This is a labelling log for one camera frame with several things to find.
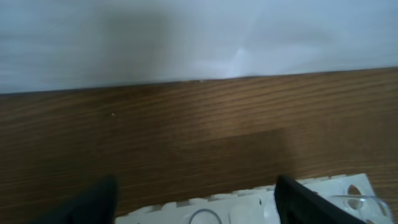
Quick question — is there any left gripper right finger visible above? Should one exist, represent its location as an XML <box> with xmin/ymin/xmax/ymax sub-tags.
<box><xmin>273</xmin><ymin>174</ymin><xmax>368</xmax><ymax>224</ymax></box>

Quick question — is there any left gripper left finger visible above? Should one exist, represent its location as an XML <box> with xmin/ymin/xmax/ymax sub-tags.
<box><xmin>27</xmin><ymin>175</ymin><xmax>120</xmax><ymax>224</ymax></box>

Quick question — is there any white test tube rack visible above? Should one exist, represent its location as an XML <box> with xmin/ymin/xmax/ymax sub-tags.
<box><xmin>114</xmin><ymin>173</ymin><xmax>394</xmax><ymax>224</ymax></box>

